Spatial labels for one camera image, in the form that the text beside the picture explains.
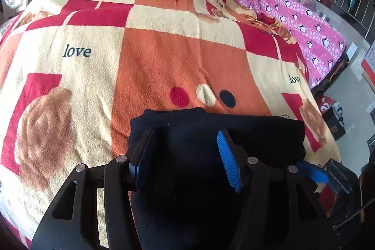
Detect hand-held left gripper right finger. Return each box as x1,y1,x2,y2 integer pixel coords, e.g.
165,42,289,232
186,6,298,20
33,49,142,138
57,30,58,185
217,129,340,250

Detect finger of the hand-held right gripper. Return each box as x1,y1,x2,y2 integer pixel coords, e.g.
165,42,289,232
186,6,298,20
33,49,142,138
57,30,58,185
296,160,329,184

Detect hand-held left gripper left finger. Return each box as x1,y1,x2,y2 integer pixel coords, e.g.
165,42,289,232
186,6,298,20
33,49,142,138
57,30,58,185
31,127,155,250

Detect black pants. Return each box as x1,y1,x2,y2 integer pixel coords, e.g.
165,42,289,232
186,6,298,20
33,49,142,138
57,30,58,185
129,107,307,250

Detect black box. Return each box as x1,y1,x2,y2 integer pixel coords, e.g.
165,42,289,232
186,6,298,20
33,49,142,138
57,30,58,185
324,106,348,141

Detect red box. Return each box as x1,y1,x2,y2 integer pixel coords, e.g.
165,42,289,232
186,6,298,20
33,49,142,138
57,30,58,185
319,95,336,114

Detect checkered orange red blanket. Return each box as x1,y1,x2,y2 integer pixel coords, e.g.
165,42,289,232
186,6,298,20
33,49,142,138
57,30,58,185
0,0,342,247

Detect pink penguin quilt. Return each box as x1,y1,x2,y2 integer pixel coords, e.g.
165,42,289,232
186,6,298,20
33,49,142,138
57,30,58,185
218,0,348,89

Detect dark wooden bed frame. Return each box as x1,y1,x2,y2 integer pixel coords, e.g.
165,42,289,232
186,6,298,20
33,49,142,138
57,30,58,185
311,48,349,92

